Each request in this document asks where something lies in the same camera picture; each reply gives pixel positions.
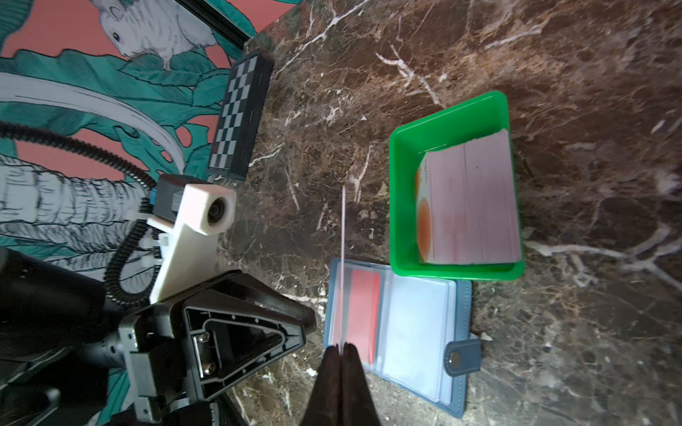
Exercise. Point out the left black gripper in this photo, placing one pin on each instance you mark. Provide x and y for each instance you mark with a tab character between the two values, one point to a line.
61	337

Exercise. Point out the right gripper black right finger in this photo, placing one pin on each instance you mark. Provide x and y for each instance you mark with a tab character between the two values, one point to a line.
357	406

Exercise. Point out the stack of cards in tray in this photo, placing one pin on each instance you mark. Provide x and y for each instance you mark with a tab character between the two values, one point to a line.
467	209

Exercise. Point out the blue card holder wallet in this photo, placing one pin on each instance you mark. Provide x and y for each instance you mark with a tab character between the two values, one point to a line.
424	342

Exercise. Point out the black white checkerboard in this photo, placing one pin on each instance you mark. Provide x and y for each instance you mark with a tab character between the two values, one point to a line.
240	116

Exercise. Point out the green card tray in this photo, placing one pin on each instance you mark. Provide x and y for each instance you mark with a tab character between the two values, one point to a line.
474	118

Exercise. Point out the white red credit card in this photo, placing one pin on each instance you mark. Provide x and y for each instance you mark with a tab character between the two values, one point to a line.
342	273
355	312

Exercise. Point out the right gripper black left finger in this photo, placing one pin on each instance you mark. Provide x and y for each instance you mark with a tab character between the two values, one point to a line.
324	404

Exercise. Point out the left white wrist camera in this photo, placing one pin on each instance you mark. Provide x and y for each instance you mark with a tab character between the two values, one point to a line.
190	215

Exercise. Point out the left black frame post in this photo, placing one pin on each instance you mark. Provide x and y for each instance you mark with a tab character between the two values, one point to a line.
217	20

